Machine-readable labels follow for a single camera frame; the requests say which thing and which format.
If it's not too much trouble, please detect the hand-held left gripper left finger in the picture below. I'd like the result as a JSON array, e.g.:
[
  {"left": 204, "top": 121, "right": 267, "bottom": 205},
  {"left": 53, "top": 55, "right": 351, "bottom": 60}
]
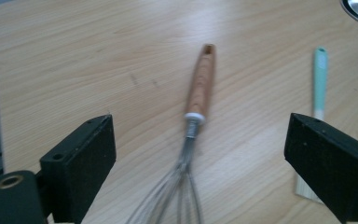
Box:
[{"left": 39, "top": 114, "right": 117, "bottom": 224}]

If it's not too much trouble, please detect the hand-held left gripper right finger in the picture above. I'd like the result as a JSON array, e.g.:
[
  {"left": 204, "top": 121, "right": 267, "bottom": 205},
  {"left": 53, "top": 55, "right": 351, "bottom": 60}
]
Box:
[{"left": 283, "top": 112, "right": 358, "bottom": 224}]

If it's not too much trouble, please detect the wooden handled wire whisk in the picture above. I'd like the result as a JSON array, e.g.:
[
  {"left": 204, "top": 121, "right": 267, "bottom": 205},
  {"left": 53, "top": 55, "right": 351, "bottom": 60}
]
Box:
[{"left": 125, "top": 43, "right": 217, "bottom": 224}]

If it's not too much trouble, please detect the teal handled small white spatula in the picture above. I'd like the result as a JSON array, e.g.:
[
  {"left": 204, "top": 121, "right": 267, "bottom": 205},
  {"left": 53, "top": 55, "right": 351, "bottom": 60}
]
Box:
[{"left": 294, "top": 46, "right": 329, "bottom": 205}]

